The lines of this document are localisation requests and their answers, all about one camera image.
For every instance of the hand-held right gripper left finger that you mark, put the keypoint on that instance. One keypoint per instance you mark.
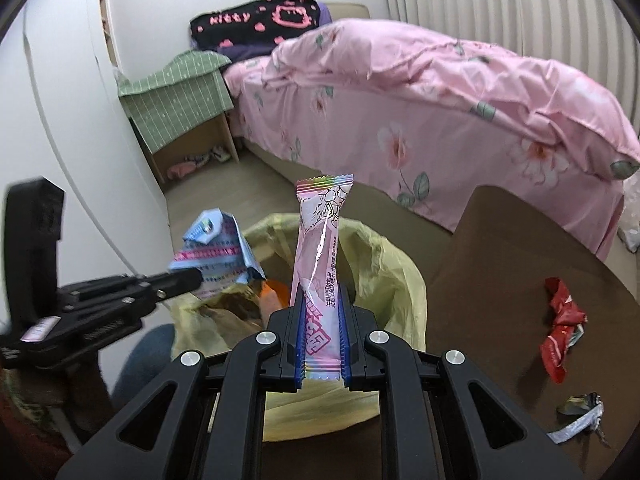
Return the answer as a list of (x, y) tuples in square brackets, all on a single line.
[(298, 342)]

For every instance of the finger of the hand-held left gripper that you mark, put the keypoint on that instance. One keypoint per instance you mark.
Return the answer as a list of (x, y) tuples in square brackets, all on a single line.
[(180, 279)]

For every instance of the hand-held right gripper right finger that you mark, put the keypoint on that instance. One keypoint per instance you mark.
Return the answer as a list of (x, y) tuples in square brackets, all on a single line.
[(345, 347)]

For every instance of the blue printed wrapper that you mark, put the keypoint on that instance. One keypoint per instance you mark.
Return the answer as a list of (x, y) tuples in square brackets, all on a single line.
[(217, 255)]

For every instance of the orange wrapper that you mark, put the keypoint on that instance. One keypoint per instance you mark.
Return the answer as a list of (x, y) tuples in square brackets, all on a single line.
[(277, 297)]

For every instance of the yellow plastic trash bag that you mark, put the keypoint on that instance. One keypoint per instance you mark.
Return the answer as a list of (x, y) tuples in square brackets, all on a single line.
[(395, 280)]

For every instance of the pink stick packet wrapper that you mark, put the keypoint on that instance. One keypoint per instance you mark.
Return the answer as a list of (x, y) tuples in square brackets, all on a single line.
[(320, 245)]

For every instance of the person's blue jeans leg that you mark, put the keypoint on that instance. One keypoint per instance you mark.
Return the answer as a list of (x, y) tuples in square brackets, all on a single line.
[(145, 360)]

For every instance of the pink sock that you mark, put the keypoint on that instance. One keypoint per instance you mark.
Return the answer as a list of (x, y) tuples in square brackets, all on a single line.
[(180, 170)]

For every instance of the black white sock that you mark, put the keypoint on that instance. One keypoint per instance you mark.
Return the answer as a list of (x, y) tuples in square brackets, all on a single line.
[(197, 160)]

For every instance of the white wardrobe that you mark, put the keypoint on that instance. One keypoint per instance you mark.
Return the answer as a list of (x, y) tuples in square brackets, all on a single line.
[(65, 110)]

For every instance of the wooden nightstand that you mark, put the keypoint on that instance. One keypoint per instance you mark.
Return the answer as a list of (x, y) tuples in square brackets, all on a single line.
[(220, 132)]

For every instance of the green checked cloth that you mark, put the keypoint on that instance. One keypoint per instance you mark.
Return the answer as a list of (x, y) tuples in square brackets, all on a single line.
[(175, 95)]

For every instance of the pink floral bed sheet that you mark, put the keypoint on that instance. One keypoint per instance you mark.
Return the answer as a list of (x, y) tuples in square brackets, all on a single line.
[(360, 130)]

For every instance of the red wrapper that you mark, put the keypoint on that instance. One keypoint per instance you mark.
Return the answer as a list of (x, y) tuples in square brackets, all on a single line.
[(562, 320)]

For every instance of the white wrapper strip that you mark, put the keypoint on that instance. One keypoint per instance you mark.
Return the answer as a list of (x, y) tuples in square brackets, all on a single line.
[(575, 427)]

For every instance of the black Hello Kitty pillow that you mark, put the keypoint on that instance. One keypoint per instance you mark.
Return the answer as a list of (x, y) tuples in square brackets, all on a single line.
[(250, 20)]

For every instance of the pink floral duvet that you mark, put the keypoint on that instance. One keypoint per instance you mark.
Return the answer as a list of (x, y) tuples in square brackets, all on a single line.
[(425, 75)]

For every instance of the pink patterned cloth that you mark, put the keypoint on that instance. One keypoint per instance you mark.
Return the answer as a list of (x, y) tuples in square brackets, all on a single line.
[(631, 220)]

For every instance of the beige headboard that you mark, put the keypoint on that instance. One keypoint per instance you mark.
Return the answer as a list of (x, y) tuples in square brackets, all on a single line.
[(350, 12)]

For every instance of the beige curtain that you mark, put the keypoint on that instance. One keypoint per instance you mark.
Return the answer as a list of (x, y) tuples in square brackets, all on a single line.
[(500, 5)]

